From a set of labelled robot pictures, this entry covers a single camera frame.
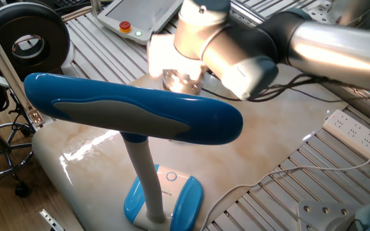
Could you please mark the blue and white desk lamp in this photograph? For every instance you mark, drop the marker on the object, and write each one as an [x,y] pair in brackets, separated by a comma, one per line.
[140,106]

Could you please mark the marble pattern board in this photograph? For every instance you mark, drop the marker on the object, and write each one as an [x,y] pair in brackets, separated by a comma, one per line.
[268,128]

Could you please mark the white robot teach pendant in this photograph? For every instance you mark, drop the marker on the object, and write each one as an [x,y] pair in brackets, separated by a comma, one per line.
[140,16]

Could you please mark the black keyboard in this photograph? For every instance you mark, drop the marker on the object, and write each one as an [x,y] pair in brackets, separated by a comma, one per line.
[67,2]

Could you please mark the white power strip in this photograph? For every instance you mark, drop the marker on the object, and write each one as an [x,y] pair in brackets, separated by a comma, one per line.
[348,131]

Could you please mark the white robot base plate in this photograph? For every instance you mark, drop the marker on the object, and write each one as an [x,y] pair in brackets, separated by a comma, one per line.
[313,218]

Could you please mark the small aluminium bracket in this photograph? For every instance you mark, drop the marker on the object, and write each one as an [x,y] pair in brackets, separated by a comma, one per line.
[51,219]

